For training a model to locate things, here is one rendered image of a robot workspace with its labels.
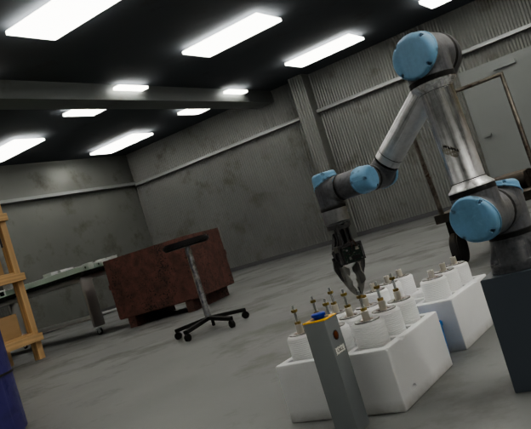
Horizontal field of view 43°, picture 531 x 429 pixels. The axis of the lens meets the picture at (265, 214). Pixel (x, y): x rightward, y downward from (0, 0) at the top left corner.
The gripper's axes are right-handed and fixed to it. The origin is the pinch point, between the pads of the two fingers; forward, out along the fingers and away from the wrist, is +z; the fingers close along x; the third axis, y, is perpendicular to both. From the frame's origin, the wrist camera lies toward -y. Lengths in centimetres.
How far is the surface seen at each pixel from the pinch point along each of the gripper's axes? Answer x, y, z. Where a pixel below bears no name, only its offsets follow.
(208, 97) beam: 85, -931, -271
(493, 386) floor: 24.4, 15.4, 34.4
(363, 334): -3.0, 4.3, 11.9
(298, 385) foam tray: -23.4, -10.9, 22.9
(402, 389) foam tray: 1.5, 10.2, 28.6
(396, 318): 9.9, -3.7, 12.3
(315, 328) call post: -17.3, 12.7, 4.9
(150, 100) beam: -14, -813, -265
